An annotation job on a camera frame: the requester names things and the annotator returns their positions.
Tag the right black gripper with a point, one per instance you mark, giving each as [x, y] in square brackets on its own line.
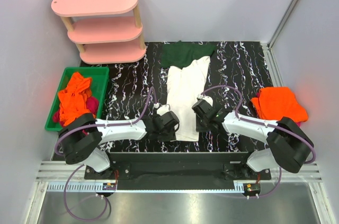
[200, 124]

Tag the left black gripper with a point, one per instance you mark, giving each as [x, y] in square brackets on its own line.
[166, 133]

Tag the white and green t-shirt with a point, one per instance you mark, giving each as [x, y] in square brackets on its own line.
[187, 65]

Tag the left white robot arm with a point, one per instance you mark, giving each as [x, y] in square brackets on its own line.
[79, 141]

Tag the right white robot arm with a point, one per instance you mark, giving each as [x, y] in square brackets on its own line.
[288, 146]

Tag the orange folded t-shirt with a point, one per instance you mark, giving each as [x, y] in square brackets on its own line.
[274, 103]

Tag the magenta t-shirt in bin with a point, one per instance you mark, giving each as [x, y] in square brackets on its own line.
[92, 104]

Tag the green plastic bin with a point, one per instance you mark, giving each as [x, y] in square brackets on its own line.
[100, 77]

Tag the orange t-shirt in bin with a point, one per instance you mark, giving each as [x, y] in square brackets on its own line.
[73, 99]

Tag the pink three-tier wooden shelf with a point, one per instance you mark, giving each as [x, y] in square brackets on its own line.
[104, 31]

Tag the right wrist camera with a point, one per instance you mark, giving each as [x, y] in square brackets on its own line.
[206, 98]

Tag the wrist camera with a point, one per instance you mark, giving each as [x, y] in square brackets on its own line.
[206, 98]
[161, 109]

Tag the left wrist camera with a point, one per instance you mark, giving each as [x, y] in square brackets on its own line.
[161, 109]

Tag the aluminium corner frame post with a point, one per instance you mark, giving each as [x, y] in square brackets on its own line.
[288, 12]

